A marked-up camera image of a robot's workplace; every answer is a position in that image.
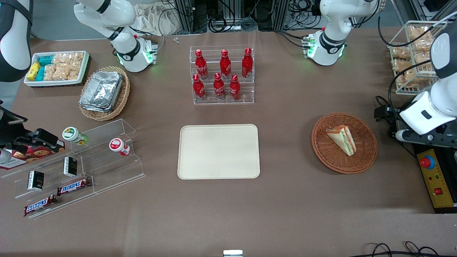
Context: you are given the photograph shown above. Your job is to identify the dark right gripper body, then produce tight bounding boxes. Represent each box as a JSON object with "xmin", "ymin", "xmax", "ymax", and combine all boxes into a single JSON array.
[{"xmin": 0, "ymin": 101, "xmax": 28, "ymax": 147}]

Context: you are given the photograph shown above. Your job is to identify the triangular sandwich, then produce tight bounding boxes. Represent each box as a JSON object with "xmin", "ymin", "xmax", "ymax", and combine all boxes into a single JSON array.
[{"xmin": 325, "ymin": 125, "xmax": 357, "ymax": 157}]

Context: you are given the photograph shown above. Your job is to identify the white rectangular snack tray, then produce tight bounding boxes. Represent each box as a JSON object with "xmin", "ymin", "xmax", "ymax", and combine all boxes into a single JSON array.
[{"xmin": 24, "ymin": 51, "xmax": 90, "ymax": 87}]

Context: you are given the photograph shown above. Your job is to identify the round brown wicker basket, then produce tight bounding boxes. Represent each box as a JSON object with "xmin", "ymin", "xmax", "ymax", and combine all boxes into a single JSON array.
[{"xmin": 311, "ymin": 112, "xmax": 378, "ymax": 175}]

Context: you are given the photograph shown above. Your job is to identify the oval tan wicker basket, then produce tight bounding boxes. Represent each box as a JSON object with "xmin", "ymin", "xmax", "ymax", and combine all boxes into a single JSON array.
[{"xmin": 78, "ymin": 66, "xmax": 131, "ymax": 121}]

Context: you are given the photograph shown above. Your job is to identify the beige plastic tray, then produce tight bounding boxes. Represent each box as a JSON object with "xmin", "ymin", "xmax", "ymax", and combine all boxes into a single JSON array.
[{"xmin": 177, "ymin": 124, "xmax": 261, "ymax": 180}]

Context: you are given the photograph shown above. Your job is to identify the red cookie box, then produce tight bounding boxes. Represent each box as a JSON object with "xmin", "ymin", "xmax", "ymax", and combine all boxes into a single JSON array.
[{"xmin": 0, "ymin": 140, "xmax": 66, "ymax": 170}]

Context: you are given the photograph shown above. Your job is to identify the green lid yogurt cup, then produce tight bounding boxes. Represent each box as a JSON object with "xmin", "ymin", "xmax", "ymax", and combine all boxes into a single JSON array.
[{"xmin": 62, "ymin": 126, "xmax": 89, "ymax": 146}]

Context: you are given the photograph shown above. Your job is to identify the clear fried snack packet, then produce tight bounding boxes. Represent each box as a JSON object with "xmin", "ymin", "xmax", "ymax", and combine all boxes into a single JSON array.
[
  {"xmin": 408, "ymin": 25, "xmax": 432, "ymax": 40},
  {"xmin": 391, "ymin": 59, "xmax": 415, "ymax": 73},
  {"xmin": 414, "ymin": 50, "xmax": 433, "ymax": 68},
  {"xmin": 391, "ymin": 45, "xmax": 411, "ymax": 60},
  {"xmin": 412, "ymin": 37, "xmax": 434, "ymax": 52},
  {"xmin": 396, "ymin": 71, "xmax": 420, "ymax": 88}
]

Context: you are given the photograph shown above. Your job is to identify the small black carton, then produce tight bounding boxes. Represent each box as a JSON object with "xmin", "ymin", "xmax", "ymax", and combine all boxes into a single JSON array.
[
  {"xmin": 27, "ymin": 170, "xmax": 45, "ymax": 191},
  {"xmin": 63, "ymin": 156, "xmax": 78, "ymax": 178}
]

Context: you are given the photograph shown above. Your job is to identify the yellow snack packet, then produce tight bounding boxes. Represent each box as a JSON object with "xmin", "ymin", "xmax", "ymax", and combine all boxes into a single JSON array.
[{"xmin": 27, "ymin": 61, "xmax": 41, "ymax": 81}]

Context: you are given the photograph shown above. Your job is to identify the Snickers chocolate bar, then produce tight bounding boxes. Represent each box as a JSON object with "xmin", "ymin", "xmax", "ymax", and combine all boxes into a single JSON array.
[
  {"xmin": 24, "ymin": 194, "xmax": 58, "ymax": 217},
  {"xmin": 57, "ymin": 177, "xmax": 92, "ymax": 196}
]

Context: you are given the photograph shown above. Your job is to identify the aluminium foil container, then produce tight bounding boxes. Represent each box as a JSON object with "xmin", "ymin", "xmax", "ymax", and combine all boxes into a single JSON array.
[
  {"xmin": 81, "ymin": 70, "xmax": 125, "ymax": 108},
  {"xmin": 79, "ymin": 96, "xmax": 119, "ymax": 113}
]

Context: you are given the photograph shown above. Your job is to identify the clear rice cracker packet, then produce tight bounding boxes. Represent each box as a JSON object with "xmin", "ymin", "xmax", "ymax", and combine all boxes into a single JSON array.
[
  {"xmin": 53, "ymin": 52, "xmax": 85, "ymax": 65},
  {"xmin": 54, "ymin": 63, "xmax": 70, "ymax": 81},
  {"xmin": 67, "ymin": 61, "xmax": 83, "ymax": 80},
  {"xmin": 43, "ymin": 64, "xmax": 57, "ymax": 81}
]

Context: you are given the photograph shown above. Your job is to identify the yellow emergency stop box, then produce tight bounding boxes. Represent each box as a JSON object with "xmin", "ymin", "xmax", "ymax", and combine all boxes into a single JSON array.
[{"xmin": 417, "ymin": 148, "xmax": 457, "ymax": 208}]

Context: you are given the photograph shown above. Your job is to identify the red lid yogurt cup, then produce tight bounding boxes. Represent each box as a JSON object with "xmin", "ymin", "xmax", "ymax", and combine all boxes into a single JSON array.
[{"xmin": 109, "ymin": 138, "xmax": 131, "ymax": 157}]

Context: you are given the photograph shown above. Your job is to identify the clear acrylic stepped shelf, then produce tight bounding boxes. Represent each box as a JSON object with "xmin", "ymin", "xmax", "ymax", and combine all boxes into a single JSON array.
[{"xmin": 0, "ymin": 118, "xmax": 146, "ymax": 220}]

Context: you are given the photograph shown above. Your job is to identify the black countertop appliance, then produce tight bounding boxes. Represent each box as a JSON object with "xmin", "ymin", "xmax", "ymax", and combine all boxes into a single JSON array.
[{"xmin": 394, "ymin": 118, "xmax": 457, "ymax": 215}]

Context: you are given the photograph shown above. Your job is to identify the clear acrylic bottle rack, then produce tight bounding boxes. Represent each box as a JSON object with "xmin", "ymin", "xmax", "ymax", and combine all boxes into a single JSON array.
[{"xmin": 189, "ymin": 45, "xmax": 255, "ymax": 106}]

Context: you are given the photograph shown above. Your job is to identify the red cola bottle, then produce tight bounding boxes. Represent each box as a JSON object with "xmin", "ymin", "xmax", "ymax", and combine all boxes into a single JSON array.
[
  {"xmin": 195, "ymin": 49, "xmax": 209, "ymax": 80},
  {"xmin": 241, "ymin": 47, "xmax": 254, "ymax": 79},
  {"xmin": 219, "ymin": 49, "xmax": 232, "ymax": 80},
  {"xmin": 213, "ymin": 72, "xmax": 226, "ymax": 101},
  {"xmin": 192, "ymin": 74, "xmax": 207, "ymax": 101},
  {"xmin": 229, "ymin": 74, "xmax": 241, "ymax": 101}
]

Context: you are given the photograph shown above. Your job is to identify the white cloth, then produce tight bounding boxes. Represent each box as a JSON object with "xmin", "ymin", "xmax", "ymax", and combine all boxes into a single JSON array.
[{"xmin": 134, "ymin": 1, "xmax": 180, "ymax": 36}]

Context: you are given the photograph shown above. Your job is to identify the white wire rack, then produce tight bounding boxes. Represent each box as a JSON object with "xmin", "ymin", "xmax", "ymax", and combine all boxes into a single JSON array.
[{"xmin": 388, "ymin": 20, "xmax": 447, "ymax": 95}]

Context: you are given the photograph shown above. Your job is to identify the black table cable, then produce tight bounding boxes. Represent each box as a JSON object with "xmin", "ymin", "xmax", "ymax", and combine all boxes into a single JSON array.
[{"xmin": 375, "ymin": 95, "xmax": 418, "ymax": 160}]

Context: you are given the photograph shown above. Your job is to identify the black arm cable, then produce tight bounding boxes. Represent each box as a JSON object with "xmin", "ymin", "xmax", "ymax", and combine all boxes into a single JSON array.
[{"xmin": 377, "ymin": 12, "xmax": 457, "ymax": 49}]

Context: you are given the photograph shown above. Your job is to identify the black base cables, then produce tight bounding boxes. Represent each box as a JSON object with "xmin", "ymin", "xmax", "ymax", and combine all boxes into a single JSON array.
[{"xmin": 274, "ymin": 29, "xmax": 308, "ymax": 49}]

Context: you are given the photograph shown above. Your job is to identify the black cable coil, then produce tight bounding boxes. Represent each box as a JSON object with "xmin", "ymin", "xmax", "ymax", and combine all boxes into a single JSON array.
[{"xmin": 358, "ymin": 241, "xmax": 440, "ymax": 257}]

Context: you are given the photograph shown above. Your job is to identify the aluminium frame structure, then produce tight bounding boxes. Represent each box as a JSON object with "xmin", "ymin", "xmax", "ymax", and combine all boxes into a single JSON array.
[{"xmin": 174, "ymin": 0, "xmax": 322, "ymax": 33}]

